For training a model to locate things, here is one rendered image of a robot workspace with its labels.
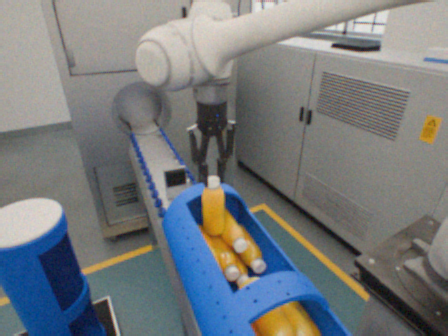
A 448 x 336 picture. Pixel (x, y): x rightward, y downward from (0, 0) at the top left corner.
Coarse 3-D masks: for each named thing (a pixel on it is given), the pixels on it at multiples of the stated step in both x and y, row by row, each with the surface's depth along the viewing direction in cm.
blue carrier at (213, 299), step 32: (192, 192) 90; (224, 192) 91; (192, 224) 80; (256, 224) 93; (192, 256) 73; (192, 288) 70; (224, 288) 62; (256, 288) 59; (288, 288) 59; (224, 320) 58; (320, 320) 70
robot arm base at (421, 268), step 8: (416, 240) 88; (416, 248) 87; (424, 248) 85; (424, 256) 83; (408, 264) 83; (416, 264) 82; (424, 264) 80; (416, 272) 81; (424, 272) 79; (432, 272) 77; (424, 280) 79; (432, 280) 77; (440, 280) 75; (432, 288) 77; (440, 288) 75; (440, 296) 75
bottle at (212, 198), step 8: (208, 192) 81; (216, 192) 81; (208, 200) 82; (216, 200) 82; (208, 208) 83; (216, 208) 83; (208, 216) 84; (216, 216) 84; (208, 224) 86; (216, 224) 86; (208, 232) 88; (216, 232) 87
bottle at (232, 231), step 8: (224, 208) 99; (224, 216) 94; (232, 216) 95; (224, 224) 92; (232, 224) 91; (224, 232) 90; (232, 232) 88; (240, 232) 89; (224, 240) 90; (232, 240) 88
